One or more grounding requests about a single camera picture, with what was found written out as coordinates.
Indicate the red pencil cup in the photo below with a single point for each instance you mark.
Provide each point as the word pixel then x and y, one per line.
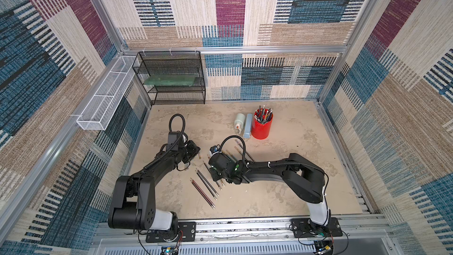
pixel 260 131

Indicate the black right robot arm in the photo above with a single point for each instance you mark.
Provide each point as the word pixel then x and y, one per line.
pixel 307 180

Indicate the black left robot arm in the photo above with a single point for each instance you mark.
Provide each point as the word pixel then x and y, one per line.
pixel 133 205

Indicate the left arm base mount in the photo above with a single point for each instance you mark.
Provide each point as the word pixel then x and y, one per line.
pixel 184 231

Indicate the pencils in red cup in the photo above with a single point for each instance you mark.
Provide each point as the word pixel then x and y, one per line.
pixel 263 115

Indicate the black wire mesh shelf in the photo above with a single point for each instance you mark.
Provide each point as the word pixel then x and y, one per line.
pixel 149 63

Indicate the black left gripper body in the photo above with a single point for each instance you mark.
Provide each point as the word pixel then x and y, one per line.
pixel 189 152

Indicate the white wire mesh basket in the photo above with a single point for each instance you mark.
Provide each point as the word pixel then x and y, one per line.
pixel 100 109

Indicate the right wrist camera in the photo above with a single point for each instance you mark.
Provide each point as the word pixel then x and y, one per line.
pixel 214 149

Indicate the bundle of capped pencils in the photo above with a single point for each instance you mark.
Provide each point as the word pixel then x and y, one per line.
pixel 240 150

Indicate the green board on shelf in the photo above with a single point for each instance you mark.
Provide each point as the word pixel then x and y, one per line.
pixel 170 80

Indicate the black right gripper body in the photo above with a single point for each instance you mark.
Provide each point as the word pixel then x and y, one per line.
pixel 215 166

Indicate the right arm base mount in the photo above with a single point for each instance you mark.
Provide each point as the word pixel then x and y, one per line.
pixel 304 228

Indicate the light blue eraser box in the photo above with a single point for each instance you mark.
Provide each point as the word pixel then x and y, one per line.
pixel 248 125

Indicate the black white striped pencil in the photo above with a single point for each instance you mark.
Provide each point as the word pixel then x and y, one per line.
pixel 206 184

